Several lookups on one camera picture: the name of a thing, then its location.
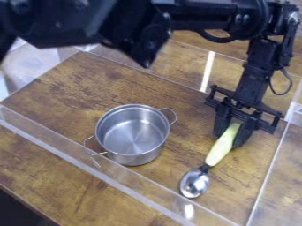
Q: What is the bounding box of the stainless steel pot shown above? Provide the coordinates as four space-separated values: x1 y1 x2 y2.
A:
82 104 177 166

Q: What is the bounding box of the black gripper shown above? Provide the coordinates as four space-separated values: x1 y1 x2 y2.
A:
205 85 284 148

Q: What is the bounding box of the green handled metal spoon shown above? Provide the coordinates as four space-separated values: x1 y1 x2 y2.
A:
179 123 240 199

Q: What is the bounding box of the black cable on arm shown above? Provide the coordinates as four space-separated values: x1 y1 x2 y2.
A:
195 27 245 44

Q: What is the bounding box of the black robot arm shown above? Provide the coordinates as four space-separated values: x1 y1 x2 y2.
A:
0 0 299 146

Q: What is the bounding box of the clear acrylic enclosure wall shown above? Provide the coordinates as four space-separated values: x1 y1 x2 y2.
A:
0 105 239 226

